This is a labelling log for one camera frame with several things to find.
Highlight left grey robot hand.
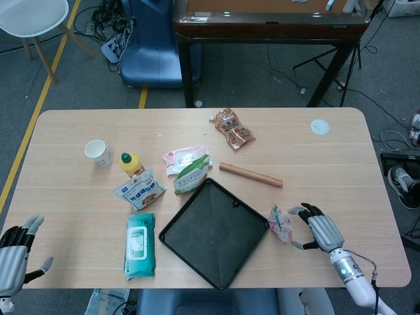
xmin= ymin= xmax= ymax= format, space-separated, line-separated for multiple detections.
xmin=0 ymin=215 xmax=54 ymax=298

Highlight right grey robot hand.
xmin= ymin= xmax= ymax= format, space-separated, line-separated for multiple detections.
xmin=287 ymin=202 xmax=345 ymax=253

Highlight small pink snack packet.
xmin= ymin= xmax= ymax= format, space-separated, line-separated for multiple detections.
xmin=267 ymin=204 xmax=294 ymax=244

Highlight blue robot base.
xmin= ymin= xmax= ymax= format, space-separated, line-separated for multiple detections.
xmin=119 ymin=0 xmax=201 ymax=89

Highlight black square tray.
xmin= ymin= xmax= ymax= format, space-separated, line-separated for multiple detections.
xmin=158 ymin=177 xmax=272 ymax=292

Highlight green white corn starch bag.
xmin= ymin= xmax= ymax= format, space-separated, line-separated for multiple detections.
xmin=173 ymin=153 xmax=211 ymax=196

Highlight white castor sugar bag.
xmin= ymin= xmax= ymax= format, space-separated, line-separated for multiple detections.
xmin=113 ymin=167 xmax=167 ymax=211

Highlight white robot body shell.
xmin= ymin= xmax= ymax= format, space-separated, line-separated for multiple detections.
xmin=277 ymin=287 xmax=335 ymax=315

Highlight grey sneaker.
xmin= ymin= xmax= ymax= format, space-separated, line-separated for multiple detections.
xmin=387 ymin=165 xmax=420 ymax=210

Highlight wooden rolling pin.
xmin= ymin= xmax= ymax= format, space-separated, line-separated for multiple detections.
xmin=219 ymin=161 xmax=284 ymax=189

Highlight black floor case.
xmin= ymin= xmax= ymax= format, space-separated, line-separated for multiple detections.
xmin=380 ymin=152 xmax=420 ymax=169

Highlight white round grommet cover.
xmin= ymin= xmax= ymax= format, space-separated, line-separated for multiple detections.
xmin=310 ymin=119 xmax=331 ymax=135

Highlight teal wet wipes pack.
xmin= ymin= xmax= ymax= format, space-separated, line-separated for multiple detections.
xmin=123 ymin=212 xmax=156 ymax=282

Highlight brown bread package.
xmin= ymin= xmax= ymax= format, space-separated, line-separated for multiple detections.
xmin=209 ymin=108 xmax=257 ymax=151

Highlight white floor device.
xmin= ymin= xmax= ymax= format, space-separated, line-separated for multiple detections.
xmin=409 ymin=113 xmax=420 ymax=145

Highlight blue padded seat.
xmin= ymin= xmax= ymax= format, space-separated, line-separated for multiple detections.
xmin=136 ymin=287 xmax=280 ymax=315

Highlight white paper cup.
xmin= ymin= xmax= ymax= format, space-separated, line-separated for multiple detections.
xmin=84 ymin=139 xmax=112 ymax=167

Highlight yellow bottle green cap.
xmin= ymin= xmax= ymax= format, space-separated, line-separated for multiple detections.
xmin=119 ymin=152 xmax=146 ymax=179

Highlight pink white wipes pack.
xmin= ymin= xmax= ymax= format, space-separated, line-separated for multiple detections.
xmin=162 ymin=144 xmax=213 ymax=177

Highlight black tripod stand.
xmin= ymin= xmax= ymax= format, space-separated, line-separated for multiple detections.
xmin=293 ymin=0 xmax=385 ymax=91

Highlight brown mahjong table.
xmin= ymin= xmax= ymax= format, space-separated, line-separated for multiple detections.
xmin=173 ymin=0 xmax=370 ymax=108

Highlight white power strip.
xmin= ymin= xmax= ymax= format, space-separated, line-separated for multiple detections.
xmin=100 ymin=32 xmax=132 ymax=65

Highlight white chair wooden legs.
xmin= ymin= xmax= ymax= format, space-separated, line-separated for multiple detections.
xmin=0 ymin=0 xmax=98 ymax=85

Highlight black cable bundle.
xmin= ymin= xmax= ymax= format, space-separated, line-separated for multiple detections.
xmin=73 ymin=0 xmax=132 ymax=43

